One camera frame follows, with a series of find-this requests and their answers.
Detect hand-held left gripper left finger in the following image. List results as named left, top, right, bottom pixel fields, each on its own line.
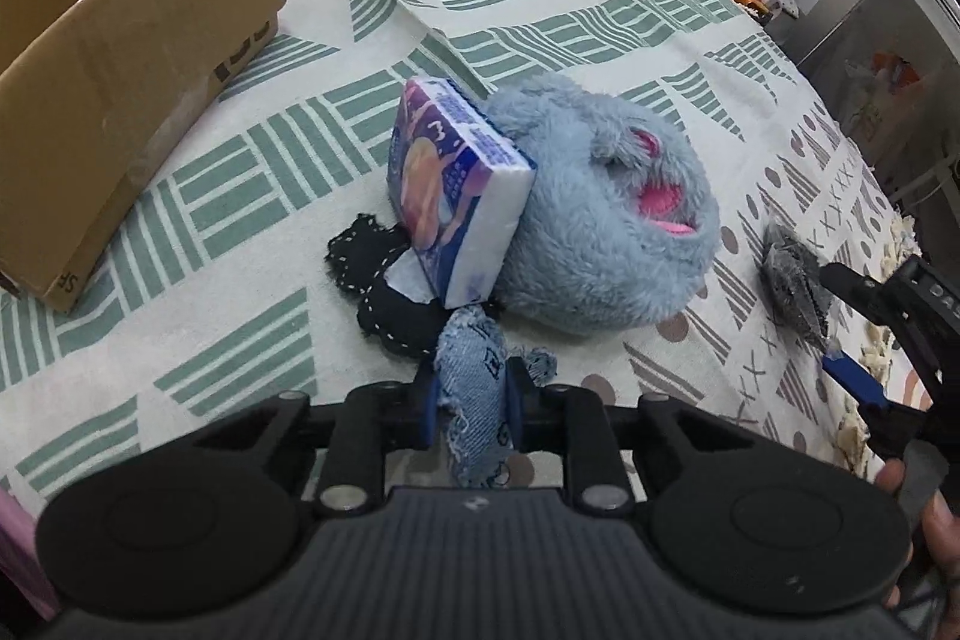
left=195, top=359, right=441, bottom=513

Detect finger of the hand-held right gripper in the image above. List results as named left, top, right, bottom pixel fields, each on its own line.
left=819, top=263, right=901, bottom=330
left=820, top=351, right=931, bottom=461

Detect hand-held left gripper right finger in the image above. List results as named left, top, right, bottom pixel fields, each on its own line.
left=502, top=356, right=760, bottom=513

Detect frayed denim cloth piece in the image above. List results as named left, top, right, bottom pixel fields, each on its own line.
left=435, top=304, right=560, bottom=488

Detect grey glittery pouch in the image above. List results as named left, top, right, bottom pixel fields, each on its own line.
left=759, top=222, right=835, bottom=342

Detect black white-stitched cloth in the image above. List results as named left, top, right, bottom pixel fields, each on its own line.
left=326, top=215, right=451, bottom=356

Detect grey plush toy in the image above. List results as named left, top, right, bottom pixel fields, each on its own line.
left=480, top=72, right=723, bottom=336

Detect blue tissue pack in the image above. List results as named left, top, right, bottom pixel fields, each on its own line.
left=386, top=77, right=539, bottom=310

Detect brown cardboard box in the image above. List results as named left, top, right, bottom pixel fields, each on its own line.
left=0, top=0, right=288, bottom=314

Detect person's right hand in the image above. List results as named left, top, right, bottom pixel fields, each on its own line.
left=874, top=460, right=960, bottom=605

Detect green patterned white blanket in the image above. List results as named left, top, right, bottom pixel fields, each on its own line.
left=0, top=0, right=925, bottom=515

